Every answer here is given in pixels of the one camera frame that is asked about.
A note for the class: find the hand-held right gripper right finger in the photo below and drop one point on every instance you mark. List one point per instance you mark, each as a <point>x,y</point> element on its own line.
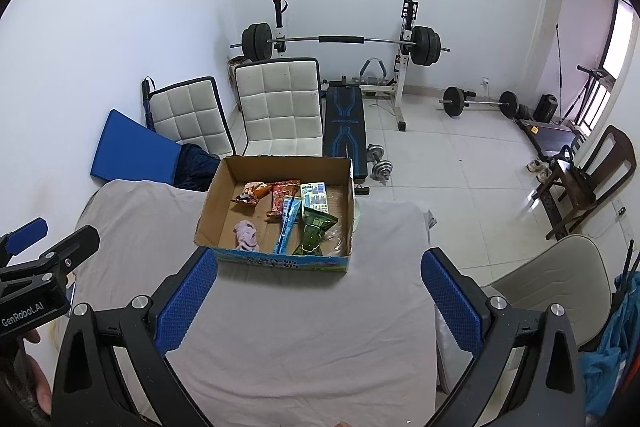
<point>452,302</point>

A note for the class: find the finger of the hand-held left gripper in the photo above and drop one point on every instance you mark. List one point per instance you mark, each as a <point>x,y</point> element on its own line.
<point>27,234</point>
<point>77,243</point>

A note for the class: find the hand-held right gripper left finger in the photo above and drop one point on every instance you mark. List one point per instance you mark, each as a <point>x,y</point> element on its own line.
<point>186,299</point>

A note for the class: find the cardboard box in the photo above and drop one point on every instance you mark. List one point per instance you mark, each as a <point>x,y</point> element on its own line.
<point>280,263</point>

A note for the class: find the long blue packet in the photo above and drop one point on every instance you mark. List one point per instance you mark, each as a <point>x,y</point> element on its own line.
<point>287,227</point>

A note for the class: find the orange snack packet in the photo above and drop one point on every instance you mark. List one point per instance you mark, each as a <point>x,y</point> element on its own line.
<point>252,193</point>

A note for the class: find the red snack packet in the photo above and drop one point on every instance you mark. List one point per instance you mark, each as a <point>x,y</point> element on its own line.
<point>280,199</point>

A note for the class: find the green wet wipes packet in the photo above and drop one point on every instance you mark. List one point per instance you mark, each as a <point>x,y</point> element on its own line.
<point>315,229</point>

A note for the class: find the white tissue packet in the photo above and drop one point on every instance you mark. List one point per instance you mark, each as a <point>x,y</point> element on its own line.
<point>314,196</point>

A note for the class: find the person's left hand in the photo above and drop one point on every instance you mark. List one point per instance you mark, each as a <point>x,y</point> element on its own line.
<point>35,387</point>

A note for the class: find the beige plastic chair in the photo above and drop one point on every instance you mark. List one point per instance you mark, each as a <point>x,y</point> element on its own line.
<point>550,277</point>

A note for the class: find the blue foam mat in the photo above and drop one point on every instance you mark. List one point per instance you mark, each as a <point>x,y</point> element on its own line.
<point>132,147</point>

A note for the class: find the dark blue cloth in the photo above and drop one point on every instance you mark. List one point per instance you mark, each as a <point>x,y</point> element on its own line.
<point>197,169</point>

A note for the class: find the chrome dumbbell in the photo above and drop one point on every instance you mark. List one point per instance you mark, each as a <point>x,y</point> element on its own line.
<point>375,153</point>
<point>382,170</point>

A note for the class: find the white sneaker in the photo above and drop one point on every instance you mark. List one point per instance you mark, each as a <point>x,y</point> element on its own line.
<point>534,165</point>
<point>545,174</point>

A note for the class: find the white quilted chair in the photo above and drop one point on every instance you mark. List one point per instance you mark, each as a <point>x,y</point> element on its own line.
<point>187,119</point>
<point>277,107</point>

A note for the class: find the blue jacket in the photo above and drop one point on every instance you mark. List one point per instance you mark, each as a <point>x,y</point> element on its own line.
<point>612,347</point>

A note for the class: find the thin black pole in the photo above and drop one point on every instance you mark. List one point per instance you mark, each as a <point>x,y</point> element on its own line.
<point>627,259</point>
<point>636,263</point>

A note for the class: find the black treadmill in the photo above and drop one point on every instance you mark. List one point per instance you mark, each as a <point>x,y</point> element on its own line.
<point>550,137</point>

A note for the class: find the short barbell with black plates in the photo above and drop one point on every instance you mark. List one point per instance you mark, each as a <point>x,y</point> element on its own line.
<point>482,103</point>

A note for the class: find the black blue weight bench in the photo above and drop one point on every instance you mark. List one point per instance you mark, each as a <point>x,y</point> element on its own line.
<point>342,122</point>

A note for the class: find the black speaker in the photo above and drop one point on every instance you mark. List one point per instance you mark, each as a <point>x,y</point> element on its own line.
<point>545,108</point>

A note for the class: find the dark wooden chair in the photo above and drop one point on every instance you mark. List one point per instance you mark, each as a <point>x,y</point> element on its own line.
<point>617,157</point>

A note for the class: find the white barbell rack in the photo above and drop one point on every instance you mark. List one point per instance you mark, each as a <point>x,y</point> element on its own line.
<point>402,82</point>

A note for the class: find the black leaning bar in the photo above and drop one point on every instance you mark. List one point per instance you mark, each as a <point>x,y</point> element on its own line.
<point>558,72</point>

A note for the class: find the black exercise stand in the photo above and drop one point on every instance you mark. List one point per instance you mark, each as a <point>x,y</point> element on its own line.
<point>592,82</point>

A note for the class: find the long barbell with black plates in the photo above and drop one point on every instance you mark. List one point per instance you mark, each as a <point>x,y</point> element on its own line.
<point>340,39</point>

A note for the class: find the window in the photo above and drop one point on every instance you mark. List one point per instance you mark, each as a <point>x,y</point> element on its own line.
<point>620,34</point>

